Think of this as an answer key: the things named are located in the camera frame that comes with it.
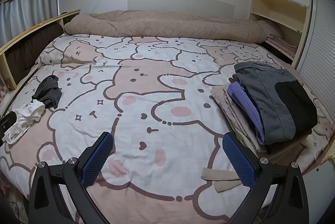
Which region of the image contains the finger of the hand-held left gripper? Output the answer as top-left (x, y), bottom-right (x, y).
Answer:
top-left (0, 111), bottom-right (18, 133)

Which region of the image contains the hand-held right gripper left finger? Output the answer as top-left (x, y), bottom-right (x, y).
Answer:
top-left (28, 131), bottom-right (114, 224)

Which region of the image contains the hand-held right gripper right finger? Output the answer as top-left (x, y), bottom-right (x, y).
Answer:
top-left (222, 132), bottom-right (310, 224)

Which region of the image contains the white garment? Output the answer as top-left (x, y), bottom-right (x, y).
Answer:
top-left (2, 99), bottom-right (46, 145)

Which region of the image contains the dark grey garment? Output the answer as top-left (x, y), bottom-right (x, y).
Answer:
top-left (31, 75), bottom-right (63, 109)

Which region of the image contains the dark olive folded garment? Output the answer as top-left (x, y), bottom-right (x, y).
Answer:
top-left (265, 130), bottom-right (313, 154)

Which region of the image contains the purple folded garment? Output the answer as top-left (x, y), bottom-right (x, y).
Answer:
top-left (227, 82), bottom-right (267, 145)

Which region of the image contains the grey waffle garment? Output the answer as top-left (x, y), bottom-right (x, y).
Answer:
top-left (234, 62), bottom-right (299, 145)

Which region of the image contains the bear printed bed sheet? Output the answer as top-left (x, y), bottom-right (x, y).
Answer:
top-left (0, 33), bottom-right (335, 224)

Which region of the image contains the black folded garment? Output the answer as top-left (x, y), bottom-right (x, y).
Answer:
top-left (273, 80), bottom-right (318, 141)

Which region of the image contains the wooden bedside shelf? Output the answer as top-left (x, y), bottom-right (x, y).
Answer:
top-left (0, 10), bottom-right (81, 91)

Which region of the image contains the grey curtain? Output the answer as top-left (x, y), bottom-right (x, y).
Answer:
top-left (0, 0), bottom-right (58, 44)

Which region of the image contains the pink folded cloth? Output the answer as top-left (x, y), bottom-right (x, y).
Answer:
top-left (267, 34), bottom-right (297, 57)

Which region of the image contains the white louvered door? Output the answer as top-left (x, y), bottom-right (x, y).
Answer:
top-left (296, 0), bottom-right (335, 115)

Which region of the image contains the beige quilt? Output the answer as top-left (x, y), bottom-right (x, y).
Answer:
top-left (63, 10), bottom-right (270, 43)

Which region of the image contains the beige cloth strap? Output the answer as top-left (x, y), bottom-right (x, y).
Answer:
top-left (201, 168), bottom-right (242, 192)

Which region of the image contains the cream wall shelf unit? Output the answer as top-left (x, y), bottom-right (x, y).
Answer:
top-left (247, 0), bottom-right (311, 69)

